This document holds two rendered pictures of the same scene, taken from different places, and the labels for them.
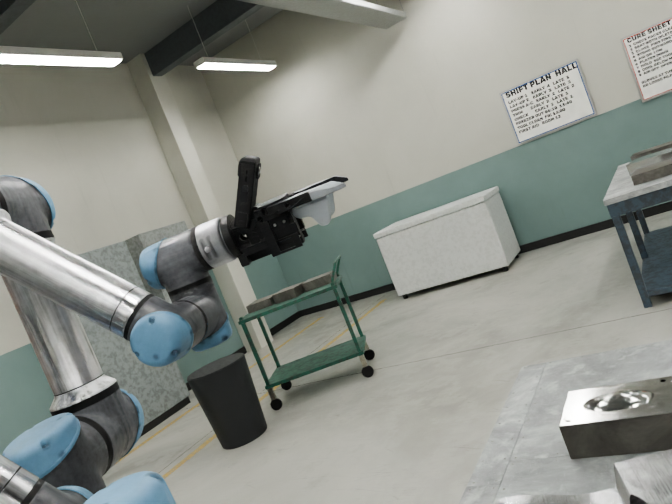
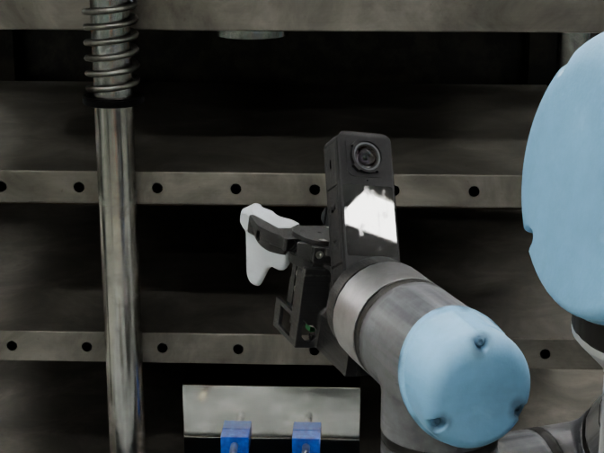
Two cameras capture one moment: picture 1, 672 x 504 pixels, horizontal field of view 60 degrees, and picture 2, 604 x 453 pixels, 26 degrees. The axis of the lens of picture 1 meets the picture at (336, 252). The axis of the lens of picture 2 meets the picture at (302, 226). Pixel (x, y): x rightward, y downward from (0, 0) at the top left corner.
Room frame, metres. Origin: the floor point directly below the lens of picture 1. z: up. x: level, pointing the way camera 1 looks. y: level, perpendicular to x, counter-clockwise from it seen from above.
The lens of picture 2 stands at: (1.42, 0.87, 1.75)
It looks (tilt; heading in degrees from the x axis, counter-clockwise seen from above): 16 degrees down; 241
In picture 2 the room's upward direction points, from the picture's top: straight up
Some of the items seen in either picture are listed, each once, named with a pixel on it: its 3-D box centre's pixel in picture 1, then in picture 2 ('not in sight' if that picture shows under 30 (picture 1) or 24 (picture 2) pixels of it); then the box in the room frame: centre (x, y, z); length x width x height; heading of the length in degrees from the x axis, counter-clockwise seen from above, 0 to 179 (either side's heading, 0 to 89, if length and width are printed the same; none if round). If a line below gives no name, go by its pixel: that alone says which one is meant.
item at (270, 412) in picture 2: not in sight; (280, 375); (0.43, -0.96, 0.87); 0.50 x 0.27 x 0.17; 58
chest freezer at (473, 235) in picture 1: (448, 244); not in sight; (7.34, -1.37, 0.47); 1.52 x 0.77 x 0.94; 58
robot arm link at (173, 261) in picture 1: (178, 260); (441, 366); (0.97, 0.25, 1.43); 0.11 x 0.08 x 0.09; 80
